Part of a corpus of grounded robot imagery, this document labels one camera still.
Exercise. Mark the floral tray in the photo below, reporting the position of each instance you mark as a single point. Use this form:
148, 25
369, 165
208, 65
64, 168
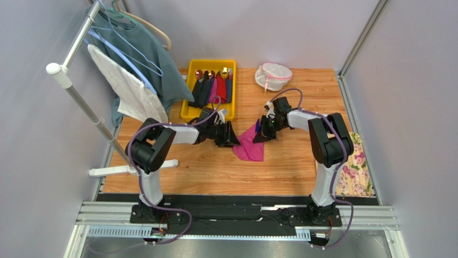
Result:
354, 180

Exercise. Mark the pink paper napkin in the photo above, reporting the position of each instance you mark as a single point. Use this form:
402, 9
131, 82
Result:
249, 151

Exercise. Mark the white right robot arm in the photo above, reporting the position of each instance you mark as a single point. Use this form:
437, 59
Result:
330, 141

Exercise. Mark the teal shirt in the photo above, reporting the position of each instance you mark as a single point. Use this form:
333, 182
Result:
174, 89

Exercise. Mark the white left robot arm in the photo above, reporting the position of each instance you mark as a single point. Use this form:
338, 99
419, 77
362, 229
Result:
148, 148

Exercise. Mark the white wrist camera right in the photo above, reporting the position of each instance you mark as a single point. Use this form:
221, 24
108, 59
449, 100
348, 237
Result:
270, 110

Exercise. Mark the red rolled napkin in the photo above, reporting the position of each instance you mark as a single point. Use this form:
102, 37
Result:
221, 78

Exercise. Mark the white towel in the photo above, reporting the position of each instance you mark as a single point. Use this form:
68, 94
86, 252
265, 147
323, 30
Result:
136, 100

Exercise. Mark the black rolled napkin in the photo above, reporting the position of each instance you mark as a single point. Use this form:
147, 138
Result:
202, 88

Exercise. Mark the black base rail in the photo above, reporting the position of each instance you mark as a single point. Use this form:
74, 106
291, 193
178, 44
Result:
234, 215

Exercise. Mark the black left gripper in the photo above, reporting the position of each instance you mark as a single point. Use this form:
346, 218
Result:
229, 136

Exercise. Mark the beige hanger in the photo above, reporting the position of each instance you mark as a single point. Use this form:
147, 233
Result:
123, 8

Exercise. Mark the blue hanger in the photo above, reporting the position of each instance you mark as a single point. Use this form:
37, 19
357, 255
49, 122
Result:
132, 46

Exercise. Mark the white mesh laundry bag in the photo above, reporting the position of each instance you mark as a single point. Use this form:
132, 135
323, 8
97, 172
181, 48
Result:
272, 76

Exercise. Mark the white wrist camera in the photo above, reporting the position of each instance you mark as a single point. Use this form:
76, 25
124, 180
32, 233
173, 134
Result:
270, 110
220, 117

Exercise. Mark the blue rolled napkin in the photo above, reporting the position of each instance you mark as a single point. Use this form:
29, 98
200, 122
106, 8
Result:
229, 85

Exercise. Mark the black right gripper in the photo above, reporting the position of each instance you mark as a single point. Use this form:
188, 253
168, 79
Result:
269, 128

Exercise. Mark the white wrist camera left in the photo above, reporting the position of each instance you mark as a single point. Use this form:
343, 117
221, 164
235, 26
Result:
220, 117

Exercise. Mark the pink rolled napkin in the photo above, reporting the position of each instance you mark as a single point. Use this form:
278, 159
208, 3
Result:
213, 88

